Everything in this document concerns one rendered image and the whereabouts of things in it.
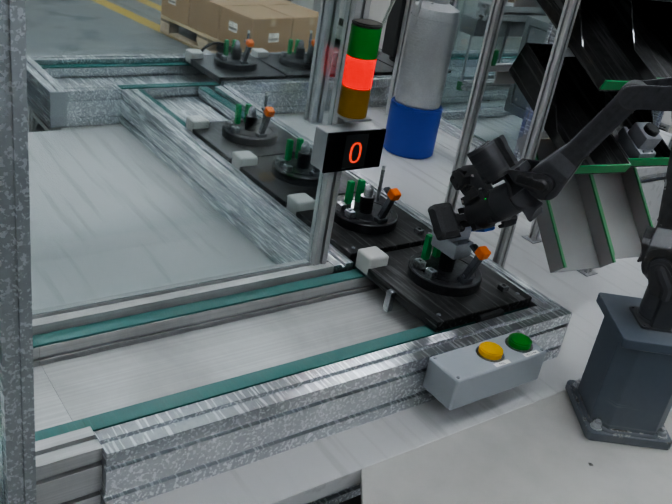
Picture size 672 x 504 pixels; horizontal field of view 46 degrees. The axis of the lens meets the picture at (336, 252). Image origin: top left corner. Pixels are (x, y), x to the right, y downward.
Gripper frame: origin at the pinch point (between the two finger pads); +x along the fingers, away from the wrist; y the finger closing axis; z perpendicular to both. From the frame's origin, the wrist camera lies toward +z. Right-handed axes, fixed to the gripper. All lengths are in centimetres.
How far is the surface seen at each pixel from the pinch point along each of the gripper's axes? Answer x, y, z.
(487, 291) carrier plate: 2.3, -4.7, -13.2
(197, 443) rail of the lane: -3, 60, -23
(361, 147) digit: -2.4, 17.7, 15.6
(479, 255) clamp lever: -4.4, 1.0, -7.1
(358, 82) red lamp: -9.8, 20.2, 24.2
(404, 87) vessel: 59, -53, 53
